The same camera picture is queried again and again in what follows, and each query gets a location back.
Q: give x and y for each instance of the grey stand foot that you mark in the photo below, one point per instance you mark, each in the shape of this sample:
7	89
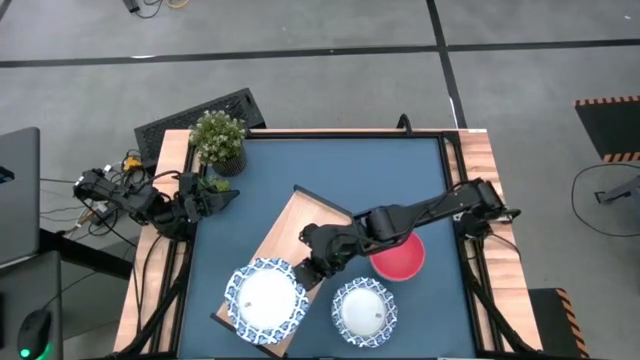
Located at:
620	192

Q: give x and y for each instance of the large blue patterned bowl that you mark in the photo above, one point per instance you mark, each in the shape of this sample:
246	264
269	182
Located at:
267	300

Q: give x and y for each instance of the black floor beam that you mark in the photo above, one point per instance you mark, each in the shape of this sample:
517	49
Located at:
85	255

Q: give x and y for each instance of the black diagonal frame strut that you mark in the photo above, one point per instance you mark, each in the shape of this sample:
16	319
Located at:
492	312
160	310

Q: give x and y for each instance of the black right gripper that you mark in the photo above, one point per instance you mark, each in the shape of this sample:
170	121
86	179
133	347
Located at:
332	245

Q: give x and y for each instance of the small blue patterned bowl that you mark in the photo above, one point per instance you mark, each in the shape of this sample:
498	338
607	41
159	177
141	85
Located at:
364	312

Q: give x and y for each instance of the yellow connector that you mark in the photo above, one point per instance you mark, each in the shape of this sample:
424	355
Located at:
132	163

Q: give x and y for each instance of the succulent in black pot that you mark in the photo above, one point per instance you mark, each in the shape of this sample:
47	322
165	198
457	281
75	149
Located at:
216	184

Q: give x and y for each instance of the black power adapter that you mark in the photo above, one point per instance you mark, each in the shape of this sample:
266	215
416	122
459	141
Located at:
131	5

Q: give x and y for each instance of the black perforated panel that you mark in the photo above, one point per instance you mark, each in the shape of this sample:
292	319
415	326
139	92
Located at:
170	125

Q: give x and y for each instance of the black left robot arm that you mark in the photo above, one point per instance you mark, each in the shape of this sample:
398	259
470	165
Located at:
145	207

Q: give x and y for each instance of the black computer mouse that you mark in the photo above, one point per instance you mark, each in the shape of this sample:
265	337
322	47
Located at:
32	332

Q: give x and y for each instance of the black orange striped mat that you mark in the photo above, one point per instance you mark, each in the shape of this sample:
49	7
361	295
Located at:
550	320
610	125

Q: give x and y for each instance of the bushy plant in ribbed pot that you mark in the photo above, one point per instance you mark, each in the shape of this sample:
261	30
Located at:
217	137

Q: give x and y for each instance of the dark grey side desk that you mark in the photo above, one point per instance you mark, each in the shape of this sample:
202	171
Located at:
30	280

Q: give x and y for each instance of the wooden tray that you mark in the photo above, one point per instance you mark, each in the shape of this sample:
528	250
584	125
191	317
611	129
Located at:
285	225

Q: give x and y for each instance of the grey laptop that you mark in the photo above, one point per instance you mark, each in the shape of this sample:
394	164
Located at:
20	200

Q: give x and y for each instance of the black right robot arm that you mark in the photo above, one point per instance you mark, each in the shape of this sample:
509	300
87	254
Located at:
425	210

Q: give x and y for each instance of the black table frame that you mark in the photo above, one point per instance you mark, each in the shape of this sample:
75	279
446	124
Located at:
350	135

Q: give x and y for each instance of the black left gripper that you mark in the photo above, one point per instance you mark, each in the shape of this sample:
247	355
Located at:
197	205

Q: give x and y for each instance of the red bowl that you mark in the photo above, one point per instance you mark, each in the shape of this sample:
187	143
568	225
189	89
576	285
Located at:
400	262

